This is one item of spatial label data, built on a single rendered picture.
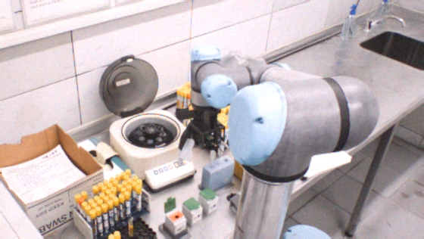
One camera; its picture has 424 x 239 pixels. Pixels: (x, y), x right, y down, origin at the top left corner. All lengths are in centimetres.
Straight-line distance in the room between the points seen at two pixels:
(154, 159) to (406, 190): 206
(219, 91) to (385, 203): 210
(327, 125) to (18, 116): 107
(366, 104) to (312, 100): 8
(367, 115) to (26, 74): 104
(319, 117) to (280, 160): 8
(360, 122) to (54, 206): 87
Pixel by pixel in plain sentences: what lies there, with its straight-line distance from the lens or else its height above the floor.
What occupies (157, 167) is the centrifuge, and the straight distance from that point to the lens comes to 141.
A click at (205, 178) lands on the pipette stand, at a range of 137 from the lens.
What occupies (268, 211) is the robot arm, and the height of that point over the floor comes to 133.
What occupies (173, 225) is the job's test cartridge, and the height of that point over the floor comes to 94.
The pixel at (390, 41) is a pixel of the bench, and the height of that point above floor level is 81.
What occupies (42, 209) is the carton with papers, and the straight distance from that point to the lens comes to 124.
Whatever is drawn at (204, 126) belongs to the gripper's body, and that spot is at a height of 118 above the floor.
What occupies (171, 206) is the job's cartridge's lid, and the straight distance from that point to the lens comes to 123.
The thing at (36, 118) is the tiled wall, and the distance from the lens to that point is 151.
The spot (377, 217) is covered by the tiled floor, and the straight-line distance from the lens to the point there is 283.
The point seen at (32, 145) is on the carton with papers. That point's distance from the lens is 147.
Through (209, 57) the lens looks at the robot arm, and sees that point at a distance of 106.
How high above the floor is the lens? 185
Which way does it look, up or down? 35 degrees down
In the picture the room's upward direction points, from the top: 3 degrees clockwise
